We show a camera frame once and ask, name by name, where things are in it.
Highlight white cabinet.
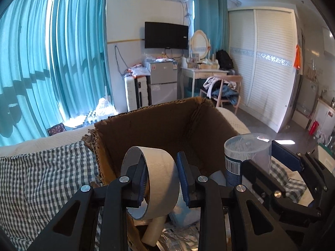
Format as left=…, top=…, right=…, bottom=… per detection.
left=313, top=98, right=335, bottom=142

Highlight dark floral bag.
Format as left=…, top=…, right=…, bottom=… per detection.
left=47, top=122, right=66, bottom=136

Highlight cardboard tube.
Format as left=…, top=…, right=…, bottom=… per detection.
left=141, top=216, right=165, bottom=246

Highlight white louvred wardrobe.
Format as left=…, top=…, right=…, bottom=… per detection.
left=228, top=8, right=299, bottom=134

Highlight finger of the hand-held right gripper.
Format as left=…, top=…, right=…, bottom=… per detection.
left=271, top=140, right=330, bottom=207
left=241, top=159, right=323, bottom=228

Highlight white and red plastic bags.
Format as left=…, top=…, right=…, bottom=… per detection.
left=128, top=63, right=151, bottom=77

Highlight wooden chair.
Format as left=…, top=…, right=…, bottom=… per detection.
left=199, top=75, right=243, bottom=115

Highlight silver mini fridge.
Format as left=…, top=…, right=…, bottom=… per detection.
left=149, top=61, right=178, bottom=105

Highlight silver foil packet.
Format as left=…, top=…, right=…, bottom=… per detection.
left=156, top=226, right=201, bottom=251

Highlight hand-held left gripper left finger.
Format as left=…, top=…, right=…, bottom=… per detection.
left=26, top=157, right=148, bottom=251

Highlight white dressing table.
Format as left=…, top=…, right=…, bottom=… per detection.
left=180, top=67, right=229, bottom=97

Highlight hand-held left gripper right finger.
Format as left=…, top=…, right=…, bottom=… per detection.
left=176, top=151, right=299, bottom=251

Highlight green checked blanket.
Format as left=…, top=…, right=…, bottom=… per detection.
left=0, top=141, right=308, bottom=251

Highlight blue wall cable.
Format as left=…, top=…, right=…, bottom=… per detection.
left=115, top=45, right=129, bottom=77

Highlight black backpack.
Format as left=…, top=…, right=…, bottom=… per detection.
left=215, top=49, right=234, bottom=70

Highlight pack of water bottles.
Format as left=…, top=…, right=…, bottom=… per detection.
left=84, top=111, right=98, bottom=126

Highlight white oval vanity mirror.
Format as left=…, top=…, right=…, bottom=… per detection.
left=190, top=30, right=211, bottom=60

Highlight teal curtain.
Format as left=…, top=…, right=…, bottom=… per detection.
left=48, top=0, right=113, bottom=126
left=0, top=0, right=57, bottom=147
left=192, top=0, right=229, bottom=58

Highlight white suitcase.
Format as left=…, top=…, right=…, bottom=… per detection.
left=125, top=76, right=137, bottom=111

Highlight beige tape roll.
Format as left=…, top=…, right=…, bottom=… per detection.
left=120, top=146, right=181, bottom=220

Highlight black wall television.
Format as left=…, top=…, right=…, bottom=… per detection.
left=144, top=22, right=189, bottom=50

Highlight orange hanging cloth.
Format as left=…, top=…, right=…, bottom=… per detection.
left=294, top=44, right=304, bottom=70

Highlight pile of clothes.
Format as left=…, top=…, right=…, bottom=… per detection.
left=204, top=76, right=240, bottom=105

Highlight blue floral tissue pack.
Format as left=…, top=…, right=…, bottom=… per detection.
left=169, top=203, right=201, bottom=228

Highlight brown cardboard box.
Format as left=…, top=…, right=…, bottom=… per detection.
left=82, top=97, right=252, bottom=251

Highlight clear cotton swab container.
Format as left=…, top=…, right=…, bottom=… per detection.
left=224, top=133, right=273, bottom=189

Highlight white plastic bag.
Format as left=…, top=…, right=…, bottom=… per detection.
left=95, top=97, right=118, bottom=118

